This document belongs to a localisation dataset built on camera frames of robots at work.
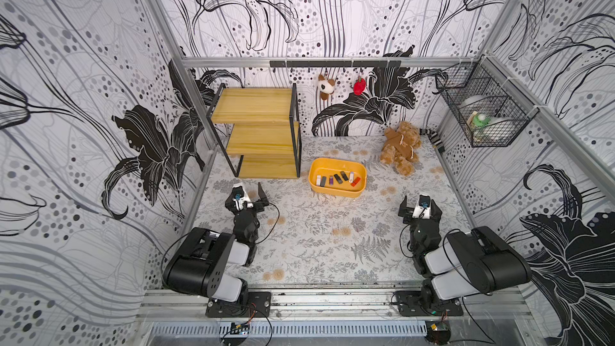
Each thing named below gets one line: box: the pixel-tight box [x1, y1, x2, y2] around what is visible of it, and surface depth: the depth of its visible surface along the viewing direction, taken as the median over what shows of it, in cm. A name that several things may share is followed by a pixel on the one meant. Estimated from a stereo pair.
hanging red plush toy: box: [353, 75, 366, 97], surface depth 97 cm
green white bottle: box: [472, 113, 491, 128], surface depth 80 cm
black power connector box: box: [426, 320, 451, 346], surface depth 72 cm
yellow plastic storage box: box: [308, 156, 367, 198], surface depth 106 cm
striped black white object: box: [419, 128, 443, 146], surface depth 121 cm
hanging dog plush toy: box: [317, 73, 335, 101], surface depth 95 cm
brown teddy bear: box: [380, 120, 422, 177], surface depth 108 cm
